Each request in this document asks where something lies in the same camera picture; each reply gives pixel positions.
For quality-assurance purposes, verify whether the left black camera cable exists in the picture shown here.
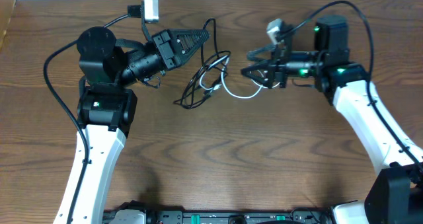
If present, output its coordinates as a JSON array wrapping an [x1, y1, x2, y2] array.
[[43, 5, 143, 224]]

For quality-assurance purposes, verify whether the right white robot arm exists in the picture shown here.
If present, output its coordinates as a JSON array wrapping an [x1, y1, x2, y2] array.
[[241, 15, 422, 223]]

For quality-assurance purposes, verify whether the black USB cable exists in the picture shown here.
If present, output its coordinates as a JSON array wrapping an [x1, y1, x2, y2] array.
[[173, 17, 232, 110]]

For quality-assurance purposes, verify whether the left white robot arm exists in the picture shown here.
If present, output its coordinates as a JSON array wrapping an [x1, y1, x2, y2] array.
[[54, 26, 210, 223]]

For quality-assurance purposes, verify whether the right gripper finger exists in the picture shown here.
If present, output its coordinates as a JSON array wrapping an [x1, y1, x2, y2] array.
[[247, 44, 276, 61], [241, 60, 272, 88]]

